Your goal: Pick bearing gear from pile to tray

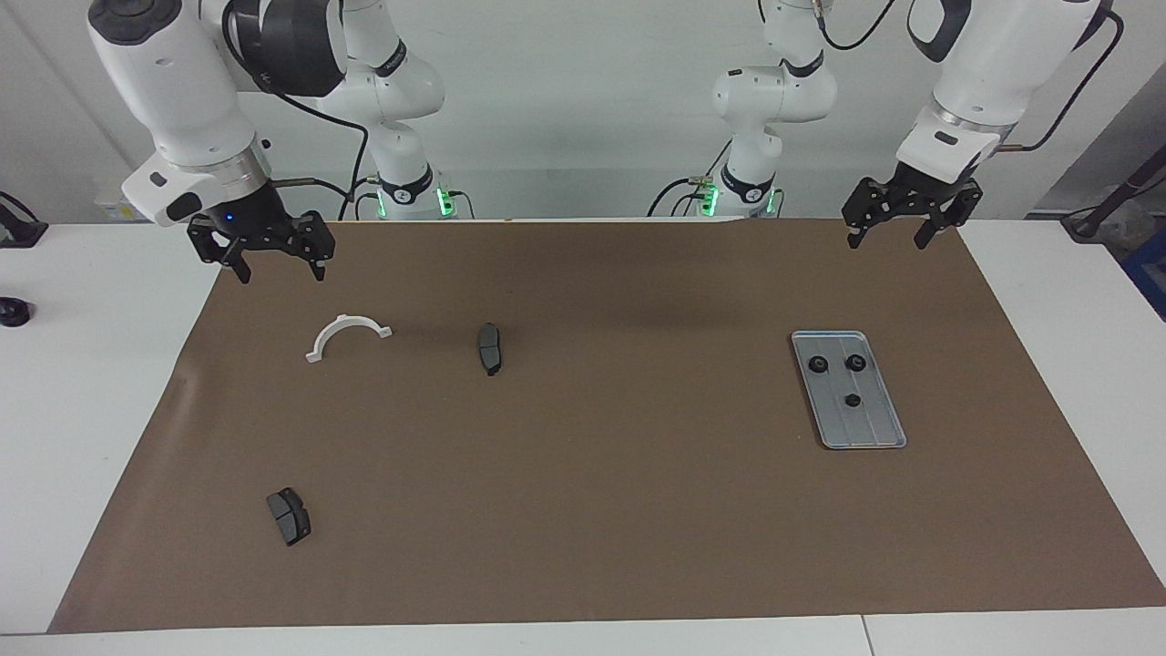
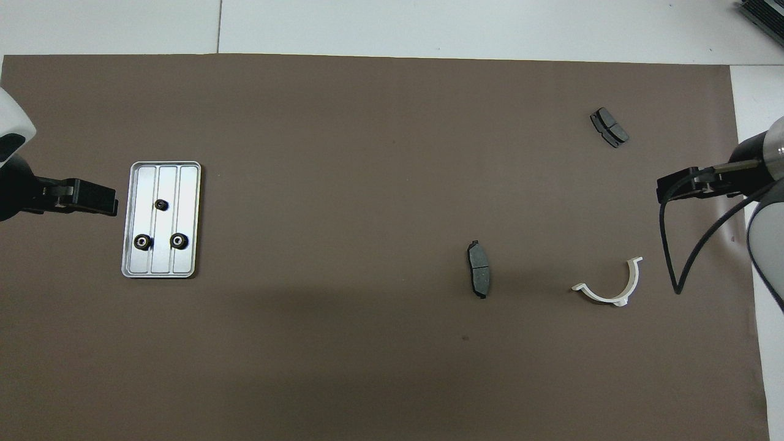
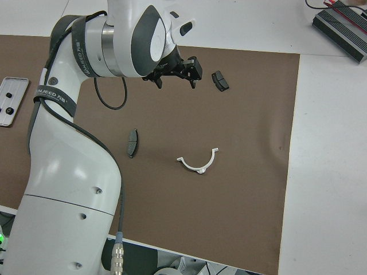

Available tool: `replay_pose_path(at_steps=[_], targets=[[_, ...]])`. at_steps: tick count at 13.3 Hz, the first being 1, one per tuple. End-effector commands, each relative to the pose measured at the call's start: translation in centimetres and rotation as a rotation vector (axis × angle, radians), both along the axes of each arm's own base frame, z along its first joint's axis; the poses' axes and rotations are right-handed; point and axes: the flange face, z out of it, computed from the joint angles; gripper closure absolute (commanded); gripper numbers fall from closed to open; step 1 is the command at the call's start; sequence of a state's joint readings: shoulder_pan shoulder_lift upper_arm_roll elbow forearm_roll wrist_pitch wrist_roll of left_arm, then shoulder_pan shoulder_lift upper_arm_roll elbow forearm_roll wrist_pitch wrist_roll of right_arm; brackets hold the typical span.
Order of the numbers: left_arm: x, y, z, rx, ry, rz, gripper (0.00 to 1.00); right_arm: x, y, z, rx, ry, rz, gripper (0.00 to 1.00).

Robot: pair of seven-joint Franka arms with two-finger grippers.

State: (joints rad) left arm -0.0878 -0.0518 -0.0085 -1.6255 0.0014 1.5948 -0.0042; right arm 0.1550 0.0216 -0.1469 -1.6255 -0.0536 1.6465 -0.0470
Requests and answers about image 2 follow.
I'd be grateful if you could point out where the dark ribbed metal profile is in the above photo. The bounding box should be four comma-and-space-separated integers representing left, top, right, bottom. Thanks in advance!
738, 0, 784, 31

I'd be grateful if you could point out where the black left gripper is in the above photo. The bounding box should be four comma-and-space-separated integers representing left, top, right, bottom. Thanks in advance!
0, 153, 119, 222

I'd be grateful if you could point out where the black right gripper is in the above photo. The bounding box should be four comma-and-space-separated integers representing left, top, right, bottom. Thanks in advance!
657, 136, 775, 204

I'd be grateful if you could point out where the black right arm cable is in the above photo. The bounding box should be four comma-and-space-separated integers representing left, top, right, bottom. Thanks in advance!
658, 162, 784, 295

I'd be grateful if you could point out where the brown table mat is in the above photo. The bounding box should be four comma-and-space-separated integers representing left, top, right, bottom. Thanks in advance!
0, 54, 769, 441

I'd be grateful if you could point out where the white plastic half-ring clamp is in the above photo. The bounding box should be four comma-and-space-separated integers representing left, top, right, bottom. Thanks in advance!
571, 256, 644, 307

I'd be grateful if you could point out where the silver metal tray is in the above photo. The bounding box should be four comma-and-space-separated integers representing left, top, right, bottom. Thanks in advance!
121, 161, 202, 279

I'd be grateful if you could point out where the long dark grey brake pad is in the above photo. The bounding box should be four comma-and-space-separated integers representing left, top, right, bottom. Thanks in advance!
467, 239, 491, 300

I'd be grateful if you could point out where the short dark grey brake pad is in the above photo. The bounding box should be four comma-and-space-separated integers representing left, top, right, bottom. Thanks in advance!
590, 107, 630, 149

